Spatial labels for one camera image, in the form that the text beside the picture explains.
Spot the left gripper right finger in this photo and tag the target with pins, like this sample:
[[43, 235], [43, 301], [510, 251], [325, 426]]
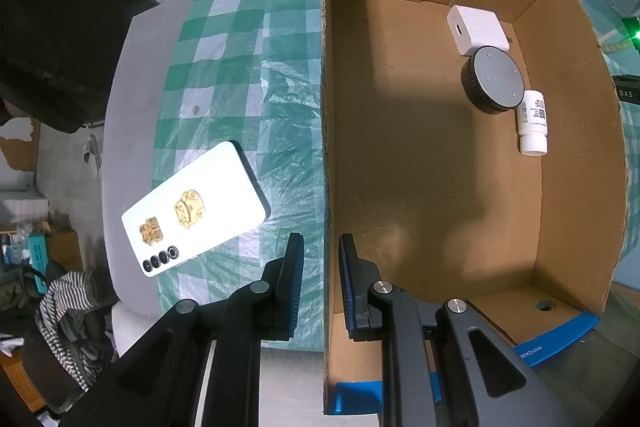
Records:
[[442, 365]]

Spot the striped cloth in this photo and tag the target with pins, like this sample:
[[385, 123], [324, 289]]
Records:
[[71, 319]]

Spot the white phone with stickers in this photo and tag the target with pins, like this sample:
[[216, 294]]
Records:
[[203, 205]]

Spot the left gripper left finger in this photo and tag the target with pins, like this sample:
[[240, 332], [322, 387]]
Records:
[[198, 365]]

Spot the round grey black puck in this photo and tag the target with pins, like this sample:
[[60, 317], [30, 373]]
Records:
[[492, 80]]

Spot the white pill bottle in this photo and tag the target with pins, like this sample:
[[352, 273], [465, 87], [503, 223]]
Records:
[[531, 115]]

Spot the blue cardboard box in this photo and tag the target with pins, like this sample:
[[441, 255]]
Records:
[[436, 192]]

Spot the white square charger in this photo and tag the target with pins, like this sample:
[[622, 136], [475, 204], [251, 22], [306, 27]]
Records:
[[474, 28]]

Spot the green checkered tablecloth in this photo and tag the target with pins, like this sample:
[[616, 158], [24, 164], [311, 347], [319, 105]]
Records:
[[248, 71]]

